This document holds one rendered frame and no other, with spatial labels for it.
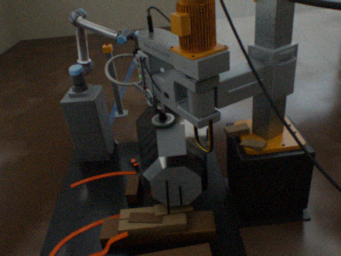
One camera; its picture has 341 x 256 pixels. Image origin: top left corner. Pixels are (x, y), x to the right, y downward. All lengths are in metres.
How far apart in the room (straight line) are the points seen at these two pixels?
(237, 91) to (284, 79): 0.38
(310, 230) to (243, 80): 1.52
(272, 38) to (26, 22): 8.85
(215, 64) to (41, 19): 8.64
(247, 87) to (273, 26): 0.45
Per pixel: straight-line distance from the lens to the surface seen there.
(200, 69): 2.03
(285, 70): 2.54
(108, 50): 4.66
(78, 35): 3.76
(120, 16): 9.69
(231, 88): 2.35
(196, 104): 2.26
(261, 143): 2.73
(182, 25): 1.99
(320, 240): 3.19
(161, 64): 2.74
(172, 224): 2.91
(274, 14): 2.44
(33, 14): 10.45
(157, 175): 2.67
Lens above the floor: 2.38
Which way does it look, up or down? 31 degrees down
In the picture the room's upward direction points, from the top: 7 degrees counter-clockwise
